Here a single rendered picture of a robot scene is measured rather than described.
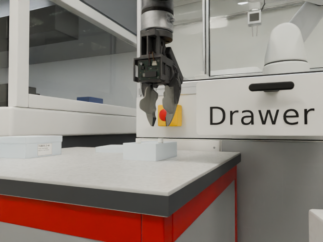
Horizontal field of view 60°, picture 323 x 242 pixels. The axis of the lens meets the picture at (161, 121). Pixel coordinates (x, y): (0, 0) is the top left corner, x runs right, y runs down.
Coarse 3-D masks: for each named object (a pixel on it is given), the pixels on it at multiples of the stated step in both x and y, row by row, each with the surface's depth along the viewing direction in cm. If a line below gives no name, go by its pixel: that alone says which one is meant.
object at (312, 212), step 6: (312, 210) 24; (318, 210) 24; (312, 216) 24; (318, 216) 23; (312, 222) 24; (318, 222) 23; (312, 228) 24; (318, 228) 23; (312, 234) 24; (318, 234) 23; (312, 240) 24; (318, 240) 23
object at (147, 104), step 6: (150, 90) 67; (144, 96) 65; (150, 96) 67; (156, 96) 67; (144, 102) 65; (150, 102) 67; (144, 108) 65; (150, 108) 67; (150, 114) 67; (150, 120) 67
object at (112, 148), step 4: (96, 148) 84; (100, 148) 84; (104, 148) 83; (108, 148) 83; (112, 148) 83; (116, 148) 83; (120, 148) 83; (104, 152) 83; (108, 152) 83; (112, 152) 83; (116, 152) 83; (120, 152) 82
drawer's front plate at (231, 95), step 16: (224, 80) 55; (240, 80) 54; (256, 80) 53; (272, 80) 52; (288, 80) 51; (304, 80) 50; (320, 80) 49; (208, 96) 57; (224, 96) 55; (240, 96) 54; (256, 96) 53; (272, 96) 52; (288, 96) 51; (304, 96) 50; (320, 96) 49; (208, 112) 57; (240, 112) 54; (256, 112) 53; (272, 112) 52; (288, 112) 51; (320, 112) 49; (208, 128) 57; (224, 128) 55; (240, 128) 54; (256, 128) 53; (272, 128) 52; (288, 128) 51; (304, 128) 50; (320, 128) 49
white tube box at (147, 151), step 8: (128, 144) 63; (136, 144) 63; (144, 144) 62; (152, 144) 61; (160, 144) 63; (168, 144) 67; (176, 144) 71; (128, 152) 63; (136, 152) 63; (144, 152) 62; (152, 152) 61; (160, 152) 63; (168, 152) 67; (176, 152) 71; (144, 160) 62; (152, 160) 61
